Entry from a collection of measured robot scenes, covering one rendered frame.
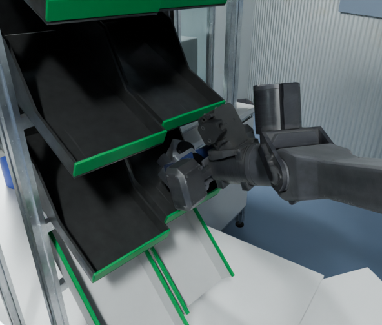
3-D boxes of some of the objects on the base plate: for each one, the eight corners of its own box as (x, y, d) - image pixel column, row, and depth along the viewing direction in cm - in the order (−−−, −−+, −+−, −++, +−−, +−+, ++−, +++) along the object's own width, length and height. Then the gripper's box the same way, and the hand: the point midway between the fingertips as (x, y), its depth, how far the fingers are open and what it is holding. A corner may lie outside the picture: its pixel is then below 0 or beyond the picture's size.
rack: (189, 277, 92) (188, -111, 55) (73, 400, 65) (-83, -189, 28) (129, 246, 103) (93, -98, 65) (8, 340, 76) (-167, -145, 39)
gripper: (227, 219, 42) (139, 206, 53) (292, 158, 55) (211, 157, 65) (215, 171, 40) (126, 167, 51) (286, 120, 53) (204, 125, 64)
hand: (191, 162), depth 56 cm, fingers closed on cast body, 4 cm apart
